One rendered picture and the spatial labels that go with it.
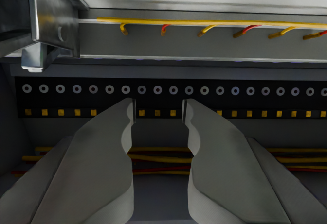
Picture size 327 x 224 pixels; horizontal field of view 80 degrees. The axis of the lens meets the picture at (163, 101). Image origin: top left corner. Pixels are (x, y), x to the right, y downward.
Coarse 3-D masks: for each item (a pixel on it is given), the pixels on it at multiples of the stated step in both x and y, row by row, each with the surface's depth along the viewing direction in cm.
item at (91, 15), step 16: (80, 16) 10; (96, 16) 10; (112, 16) 10; (128, 16) 10; (144, 16) 10; (160, 16) 10; (176, 16) 10; (192, 16) 10; (208, 16) 10; (224, 16) 10; (240, 16) 10; (256, 16) 10; (272, 16) 11; (288, 16) 11; (304, 16) 11; (320, 16) 11
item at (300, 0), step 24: (96, 0) 9; (120, 0) 9; (144, 0) 9; (168, 0) 9; (192, 0) 9; (216, 0) 9; (240, 0) 9; (264, 0) 9; (288, 0) 9; (312, 0) 9; (24, 72) 24; (48, 72) 24; (72, 72) 24; (96, 72) 24; (120, 72) 24; (144, 72) 25; (168, 72) 25; (192, 72) 25; (216, 72) 25; (240, 72) 25; (264, 72) 25; (288, 72) 25; (312, 72) 26
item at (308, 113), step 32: (32, 96) 25; (64, 96) 25; (96, 96) 25; (128, 96) 26; (160, 96) 26; (192, 96) 26; (224, 96) 26; (256, 96) 26; (288, 96) 26; (320, 96) 27
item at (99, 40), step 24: (96, 24) 11; (120, 24) 9; (168, 24) 9; (192, 24) 9; (216, 24) 9; (240, 24) 9; (264, 24) 9; (288, 24) 9; (312, 24) 10; (96, 48) 11; (120, 48) 11; (144, 48) 11; (168, 48) 11; (192, 48) 11; (216, 48) 11; (240, 48) 11; (264, 48) 11; (288, 48) 11; (312, 48) 11
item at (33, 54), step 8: (8, 32) 7; (16, 32) 7; (24, 32) 7; (0, 40) 6; (8, 40) 6; (16, 40) 6; (24, 40) 6; (32, 40) 7; (0, 48) 5; (8, 48) 6; (16, 48) 6; (24, 48) 7; (32, 48) 7; (40, 48) 7; (0, 56) 5; (24, 56) 7; (32, 56) 7; (40, 56) 7; (24, 64) 7; (32, 64) 7; (40, 64) 7
